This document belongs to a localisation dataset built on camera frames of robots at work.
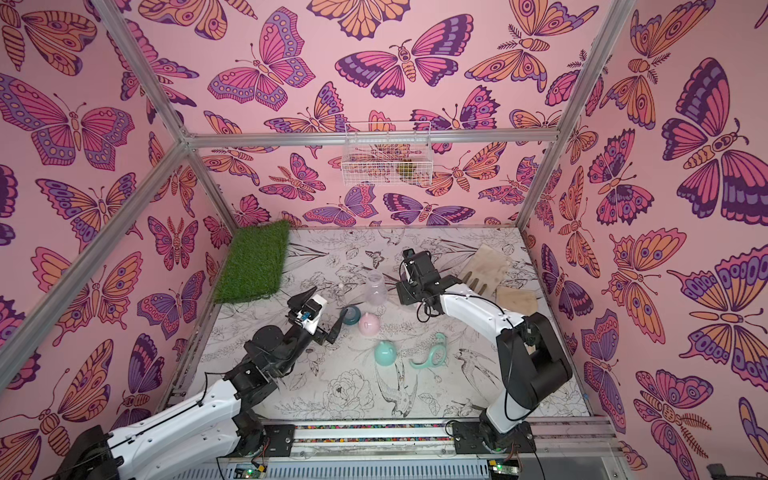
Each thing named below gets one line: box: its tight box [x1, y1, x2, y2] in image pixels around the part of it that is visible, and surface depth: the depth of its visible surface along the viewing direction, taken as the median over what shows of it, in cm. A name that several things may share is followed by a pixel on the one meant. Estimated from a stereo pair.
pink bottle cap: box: [358, 312, 380, 337], surface depth 92 cm
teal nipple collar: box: [342, 306, 361, 325], surface depth 97 cm
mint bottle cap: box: [374, 340, 397, 366], surface depth 87 cm
